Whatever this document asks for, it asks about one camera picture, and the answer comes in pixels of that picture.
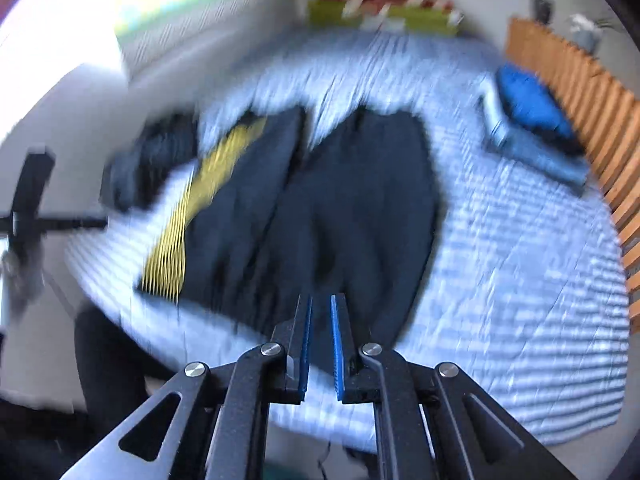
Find person's leg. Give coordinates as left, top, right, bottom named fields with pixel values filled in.
left=0, top=305, right=166, bottom=480

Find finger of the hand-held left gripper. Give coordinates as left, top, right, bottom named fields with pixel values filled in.
left=37, top=214, right=108, bottom=234

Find crumpled black garment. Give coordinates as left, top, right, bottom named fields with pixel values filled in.
left=102, top=110, right=201, bottom=211

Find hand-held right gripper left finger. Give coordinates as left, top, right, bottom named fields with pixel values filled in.
left=60, top=294, right=315, bottom=480

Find folded blue textured garment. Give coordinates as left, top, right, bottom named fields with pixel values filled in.
left=495, top=64, right=576, bottom=141

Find wooden slatted rail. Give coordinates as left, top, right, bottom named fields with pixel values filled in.
left=505, top=17, right=640, bottom=333

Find folded light blue jeans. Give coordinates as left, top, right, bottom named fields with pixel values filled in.
left=480, top=80, right=588, bottom=186

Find black pants with yellow stripe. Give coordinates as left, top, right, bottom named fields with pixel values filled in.
left=135, top=105, right=443, bottom=356

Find blue checked bed sheet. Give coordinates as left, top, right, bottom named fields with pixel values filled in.
left=250, top=25, right=508, bottom=81

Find potted plant in white pot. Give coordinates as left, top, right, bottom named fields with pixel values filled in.
left=567, top=12, right=618, bottom=53

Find blue white striped quilt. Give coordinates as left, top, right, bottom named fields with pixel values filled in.
left=65, top=25, right=631, bottom=453

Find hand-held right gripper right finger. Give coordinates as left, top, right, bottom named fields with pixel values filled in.
left=330, top=294, right=581, bottom=480

